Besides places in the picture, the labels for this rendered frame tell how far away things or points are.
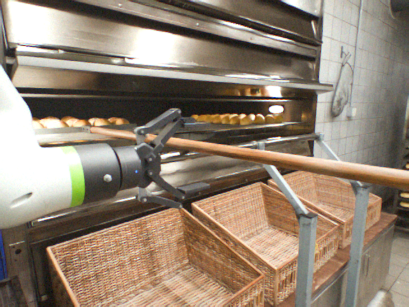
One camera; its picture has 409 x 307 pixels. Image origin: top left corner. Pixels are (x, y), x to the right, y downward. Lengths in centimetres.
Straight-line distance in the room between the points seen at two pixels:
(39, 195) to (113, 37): 80
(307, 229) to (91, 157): 74
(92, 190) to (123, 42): 77
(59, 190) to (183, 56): 94
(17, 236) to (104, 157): 67
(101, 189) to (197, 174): 92
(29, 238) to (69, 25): 70
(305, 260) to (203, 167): 63
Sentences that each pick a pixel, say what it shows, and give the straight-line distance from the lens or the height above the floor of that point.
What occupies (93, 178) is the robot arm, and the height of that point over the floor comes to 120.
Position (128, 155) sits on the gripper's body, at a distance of 47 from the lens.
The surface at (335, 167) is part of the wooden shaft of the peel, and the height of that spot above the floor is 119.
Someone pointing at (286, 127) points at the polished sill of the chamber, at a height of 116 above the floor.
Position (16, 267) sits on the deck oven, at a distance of 111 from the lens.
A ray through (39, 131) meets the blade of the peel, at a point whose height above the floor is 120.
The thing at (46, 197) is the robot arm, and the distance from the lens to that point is 42.
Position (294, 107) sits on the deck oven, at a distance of 223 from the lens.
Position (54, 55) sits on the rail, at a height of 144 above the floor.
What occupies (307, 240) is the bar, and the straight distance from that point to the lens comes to 100.
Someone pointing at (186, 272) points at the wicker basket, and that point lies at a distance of 130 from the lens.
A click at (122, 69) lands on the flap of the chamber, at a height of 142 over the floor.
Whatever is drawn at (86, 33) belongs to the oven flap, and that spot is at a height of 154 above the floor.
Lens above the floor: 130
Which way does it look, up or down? 11 degrees down
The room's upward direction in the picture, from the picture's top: straight up
